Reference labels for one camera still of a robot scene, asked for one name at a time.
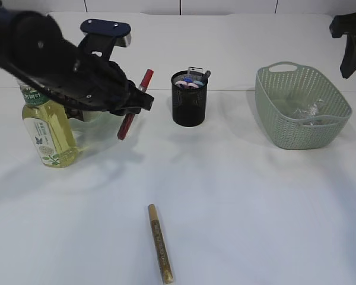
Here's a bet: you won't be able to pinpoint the clear plastic ruler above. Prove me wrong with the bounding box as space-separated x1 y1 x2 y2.
187 66 203 80

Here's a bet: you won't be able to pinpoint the grey marker pen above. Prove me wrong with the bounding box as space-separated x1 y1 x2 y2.
200 70 211 85

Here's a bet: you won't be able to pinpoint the yellow tea bottle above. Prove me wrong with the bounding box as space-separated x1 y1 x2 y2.
17 80 78 168

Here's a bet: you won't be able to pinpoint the green scalloped glass plate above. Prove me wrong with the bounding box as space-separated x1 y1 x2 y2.
68 112 123 151

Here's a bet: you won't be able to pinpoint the clear plastic sheet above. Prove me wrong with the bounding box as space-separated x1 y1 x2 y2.
292 100 323 119

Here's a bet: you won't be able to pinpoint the blue capped scissors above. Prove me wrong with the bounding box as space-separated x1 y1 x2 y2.
183 77 204 87

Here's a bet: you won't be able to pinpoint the green woven plastic basket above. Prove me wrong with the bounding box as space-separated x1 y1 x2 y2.
255 62 352 150

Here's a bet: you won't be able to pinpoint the black mesh pen holder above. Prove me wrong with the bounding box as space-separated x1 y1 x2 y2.
171 69 208 127

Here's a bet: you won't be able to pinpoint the red marker pen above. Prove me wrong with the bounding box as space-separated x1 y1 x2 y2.
117 69 154 140

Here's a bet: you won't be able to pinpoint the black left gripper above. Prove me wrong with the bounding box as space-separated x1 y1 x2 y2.
71 59 154 116

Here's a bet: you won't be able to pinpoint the gold glitter marker pen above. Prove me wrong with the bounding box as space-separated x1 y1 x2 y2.
148 204 174 284

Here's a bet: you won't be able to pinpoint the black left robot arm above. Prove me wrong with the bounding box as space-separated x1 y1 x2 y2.
0 3 154 116

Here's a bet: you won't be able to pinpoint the artificial red grape bunch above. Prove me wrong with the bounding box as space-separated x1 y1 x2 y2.
65 108 84 121

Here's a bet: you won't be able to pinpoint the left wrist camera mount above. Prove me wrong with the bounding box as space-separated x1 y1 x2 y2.
78 18 132 61

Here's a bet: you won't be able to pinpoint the pink capped scissors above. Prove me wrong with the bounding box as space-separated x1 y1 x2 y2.
175 80 199 90

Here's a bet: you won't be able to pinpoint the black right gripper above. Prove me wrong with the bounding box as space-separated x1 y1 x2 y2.
329 13 356 79

